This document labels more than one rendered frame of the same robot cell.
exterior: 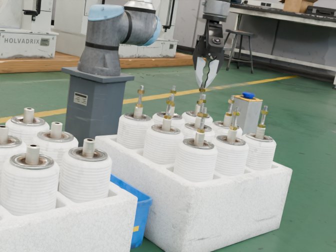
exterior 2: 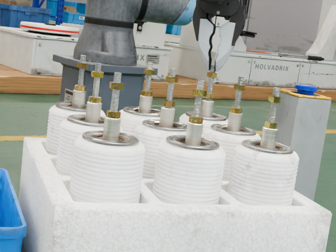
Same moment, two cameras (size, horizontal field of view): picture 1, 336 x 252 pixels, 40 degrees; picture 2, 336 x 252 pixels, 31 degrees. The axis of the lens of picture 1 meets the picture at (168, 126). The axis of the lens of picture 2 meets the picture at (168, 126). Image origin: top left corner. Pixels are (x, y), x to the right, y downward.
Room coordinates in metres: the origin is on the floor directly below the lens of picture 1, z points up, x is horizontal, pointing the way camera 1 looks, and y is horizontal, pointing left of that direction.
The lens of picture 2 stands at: (0.36, -0.46, 0.42)
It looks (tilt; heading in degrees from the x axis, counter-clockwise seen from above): 10 degrees down; 24
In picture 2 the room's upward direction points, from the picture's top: 7 degrees clockwise
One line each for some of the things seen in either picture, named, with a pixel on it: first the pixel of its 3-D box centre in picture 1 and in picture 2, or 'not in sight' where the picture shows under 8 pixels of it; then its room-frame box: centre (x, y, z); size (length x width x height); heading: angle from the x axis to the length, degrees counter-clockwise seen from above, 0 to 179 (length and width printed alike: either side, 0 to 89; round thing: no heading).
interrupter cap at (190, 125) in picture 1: (198, 127); (165, 126); (1.21, -0.08, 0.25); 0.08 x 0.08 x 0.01
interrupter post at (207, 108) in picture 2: (198, 110); (207, 109); (1.38, -0.08, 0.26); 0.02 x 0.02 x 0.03
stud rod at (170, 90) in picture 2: (201, 108); (170, 92); (1.21, -0.08, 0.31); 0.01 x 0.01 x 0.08
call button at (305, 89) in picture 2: (248, 96); (305, 90); (1.47, -0.24, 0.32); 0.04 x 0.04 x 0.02
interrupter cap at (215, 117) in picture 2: (197, 114); (206, 116); (1.38, -0.08, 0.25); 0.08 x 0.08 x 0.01
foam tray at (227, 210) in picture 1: (188, 182); (153, 223); (1.21, -0.08, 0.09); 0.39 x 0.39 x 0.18; 44
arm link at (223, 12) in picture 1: (215, 8); not in sight; (1.39, -0.08, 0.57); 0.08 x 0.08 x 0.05
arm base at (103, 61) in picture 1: (100, 57); (107, 40); (1.60, 0.27, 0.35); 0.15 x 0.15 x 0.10
